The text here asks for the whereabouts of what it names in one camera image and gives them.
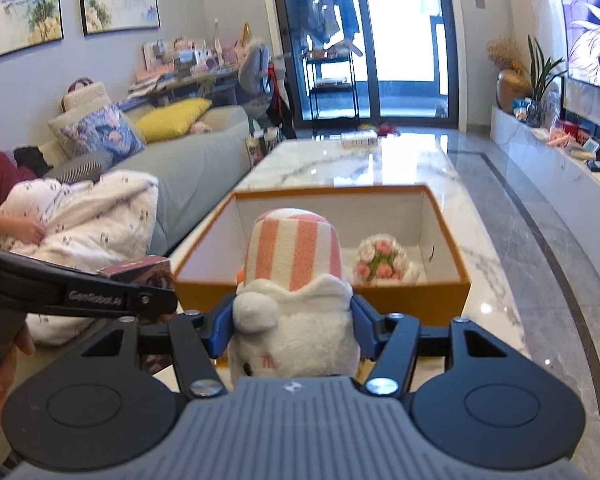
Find dark glass vase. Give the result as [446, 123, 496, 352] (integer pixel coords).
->
[525, 100, 546, 128]

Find cream bear cushion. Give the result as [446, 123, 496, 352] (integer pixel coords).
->
[60, 77, 108, 113]

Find glass sliding door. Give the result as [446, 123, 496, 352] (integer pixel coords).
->
[270, 0, 463, 136]

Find pink object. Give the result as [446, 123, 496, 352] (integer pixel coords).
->
[550, 127, 578, 148]

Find yellow pillow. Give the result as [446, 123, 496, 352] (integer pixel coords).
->
[135, 97, 213, 143]

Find brown round vase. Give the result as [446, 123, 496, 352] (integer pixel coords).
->
[496, 69, 533, 113]

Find dark cloth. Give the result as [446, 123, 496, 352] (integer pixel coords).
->
[14, 146, 51, 178]

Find black shelf cart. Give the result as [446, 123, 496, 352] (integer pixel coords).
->
[302, 47, 358, 136]

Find orange cardboard box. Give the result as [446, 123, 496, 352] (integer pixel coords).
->
[172, 185, 472, 328]

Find pile of books and boxes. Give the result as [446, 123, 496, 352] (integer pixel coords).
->
[135, 35, 251, 91]

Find blue floral pillow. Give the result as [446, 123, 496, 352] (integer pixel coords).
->
[60, 102, 146, 166]

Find crochet flower bouquet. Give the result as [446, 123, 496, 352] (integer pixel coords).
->
[352, 234, 422, 283]

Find white printed blanket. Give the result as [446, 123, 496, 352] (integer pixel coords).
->
[0, 170, 160, 346]

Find dark printed card box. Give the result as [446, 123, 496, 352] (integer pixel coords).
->
[97, 255, 173, 291]

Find red box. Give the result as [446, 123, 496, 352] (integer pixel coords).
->
[557, 120, 593, 141]

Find white marble tv cabinet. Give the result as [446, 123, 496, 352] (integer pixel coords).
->
[490, 105, 600, 241]

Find grey desk chair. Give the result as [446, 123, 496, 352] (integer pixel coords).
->
[237, 42, 276, 121]

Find black checked pillow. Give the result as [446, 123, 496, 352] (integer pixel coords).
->
[42, 152, 113, 183]

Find grey study desk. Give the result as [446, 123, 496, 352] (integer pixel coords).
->
[127, 67, 246, 106]

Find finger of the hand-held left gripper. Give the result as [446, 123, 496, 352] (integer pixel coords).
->
[129, 285, 179, 321]

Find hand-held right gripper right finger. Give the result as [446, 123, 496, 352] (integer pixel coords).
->
[350, 295, 521, 397]

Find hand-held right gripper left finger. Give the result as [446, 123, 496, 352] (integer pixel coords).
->
[80, 292, 238, 401]

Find flat white box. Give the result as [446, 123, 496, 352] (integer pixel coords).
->
[341, 130, 378, 148]

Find dried flowers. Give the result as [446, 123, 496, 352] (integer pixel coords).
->
[486, 36, 523, 72]

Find hanging clothes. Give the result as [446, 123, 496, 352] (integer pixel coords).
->
[300, 0, 363, 56]

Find grey sofa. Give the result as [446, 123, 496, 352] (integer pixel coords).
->
[45, 105, 253, 256]

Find green leafy plant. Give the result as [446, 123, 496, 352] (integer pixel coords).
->
[527, 35, 568, 103]

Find white plush dog striped hat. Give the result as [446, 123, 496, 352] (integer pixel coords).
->
[230, 210, 363, 378]

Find printed shopping bag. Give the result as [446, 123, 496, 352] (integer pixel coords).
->
[245, 127, 281, 168]

